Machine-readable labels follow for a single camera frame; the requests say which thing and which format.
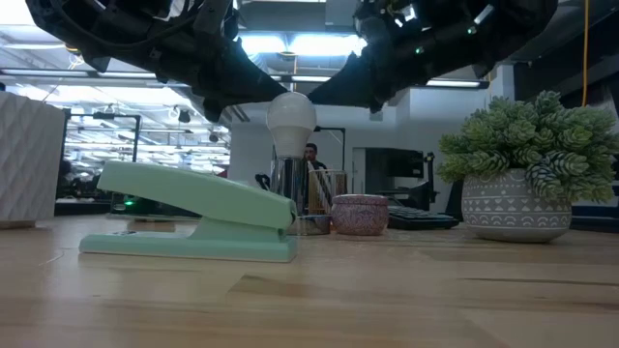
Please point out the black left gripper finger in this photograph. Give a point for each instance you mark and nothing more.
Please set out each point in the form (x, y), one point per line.
(215, 110)
(237, 79)

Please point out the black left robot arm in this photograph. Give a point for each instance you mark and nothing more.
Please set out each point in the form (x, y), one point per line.
(72, 24)

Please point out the mint green stapler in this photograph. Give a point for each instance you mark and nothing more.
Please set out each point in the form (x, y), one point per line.
(203, 203)

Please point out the person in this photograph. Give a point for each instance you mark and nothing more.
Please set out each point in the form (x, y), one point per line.
(312, 155)

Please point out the succulent in grey patterned pot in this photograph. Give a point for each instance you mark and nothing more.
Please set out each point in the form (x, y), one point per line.
(522, 169)

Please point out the white light bulb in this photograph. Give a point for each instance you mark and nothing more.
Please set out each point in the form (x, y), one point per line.
(291, 121)

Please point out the white textured cup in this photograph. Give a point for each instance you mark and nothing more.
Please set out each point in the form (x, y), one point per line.
(26, 154)

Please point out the black calculator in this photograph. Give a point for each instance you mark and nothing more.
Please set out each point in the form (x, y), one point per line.
(421, 220)

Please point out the pink patterned candle tin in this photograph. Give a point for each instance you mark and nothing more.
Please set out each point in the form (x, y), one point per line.
(360, 215)

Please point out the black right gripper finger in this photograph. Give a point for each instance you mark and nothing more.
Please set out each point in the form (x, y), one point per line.
(382, 100)
(358, 84)

